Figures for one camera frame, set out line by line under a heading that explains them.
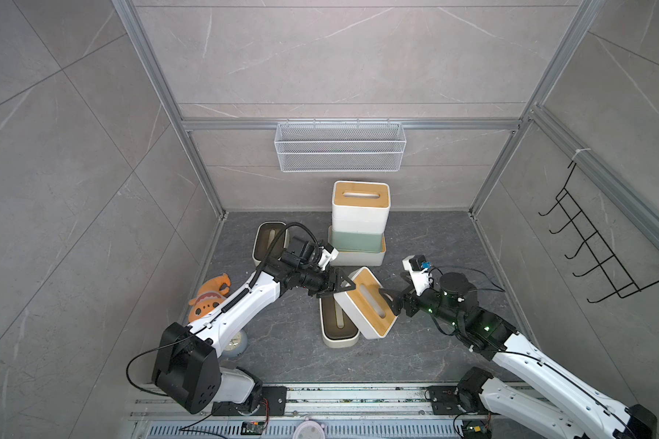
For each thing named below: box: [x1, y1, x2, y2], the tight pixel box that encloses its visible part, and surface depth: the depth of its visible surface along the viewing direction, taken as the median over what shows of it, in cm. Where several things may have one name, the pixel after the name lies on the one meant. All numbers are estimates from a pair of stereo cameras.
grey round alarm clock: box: [221, 329, 249, 359], surface depth 82 cm
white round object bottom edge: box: [291, 420, 326, 439], surface depth 69 cm
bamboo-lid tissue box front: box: [331, 180, 391, 236], surface depth 86 cm
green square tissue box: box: [327, 225, 388, 254], surface depth 94 cm
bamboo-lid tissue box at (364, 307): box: [333, 266, 399, 340], surface depth 74 cm
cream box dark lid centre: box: [318, 295, 360, 349], surface depth 82 cm
